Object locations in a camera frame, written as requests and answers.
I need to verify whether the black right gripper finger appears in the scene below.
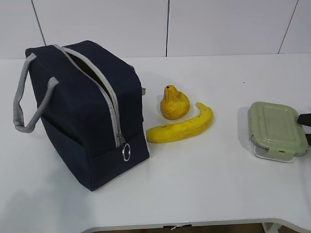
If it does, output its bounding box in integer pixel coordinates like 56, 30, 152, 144
306, 133, 311, 146
297, 113, 311, 125

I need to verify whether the green lid glass container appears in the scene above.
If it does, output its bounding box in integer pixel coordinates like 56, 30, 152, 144
248, 101, 309, 163

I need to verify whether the yellow banana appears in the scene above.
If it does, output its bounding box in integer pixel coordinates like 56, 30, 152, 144
146, 102, 214, 143

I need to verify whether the yellow pear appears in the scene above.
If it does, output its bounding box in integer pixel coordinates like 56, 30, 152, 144
160, 85, 190, 120

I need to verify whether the navy blue lunch bag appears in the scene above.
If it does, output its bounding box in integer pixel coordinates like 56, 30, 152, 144
13, 40, 150, 191

